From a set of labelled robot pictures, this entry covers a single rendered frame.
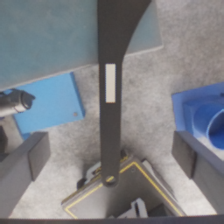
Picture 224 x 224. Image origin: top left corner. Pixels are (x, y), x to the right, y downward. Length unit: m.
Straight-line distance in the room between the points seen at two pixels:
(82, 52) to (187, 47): 1.25
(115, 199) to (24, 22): 1.25
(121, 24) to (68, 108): 1.06
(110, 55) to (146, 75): 1.11
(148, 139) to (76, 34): 1.31
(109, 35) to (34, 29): 0.10
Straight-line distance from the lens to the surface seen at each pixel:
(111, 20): 0.23
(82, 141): 1.45
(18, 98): 0.88
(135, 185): 1.29
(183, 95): 1.43
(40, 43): 0.25
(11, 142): 1.47
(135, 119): 1.38
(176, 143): 0.17
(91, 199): 1.35
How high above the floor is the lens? 1.29
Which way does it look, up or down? 74 degrees down
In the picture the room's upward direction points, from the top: 175 degrees clockwise
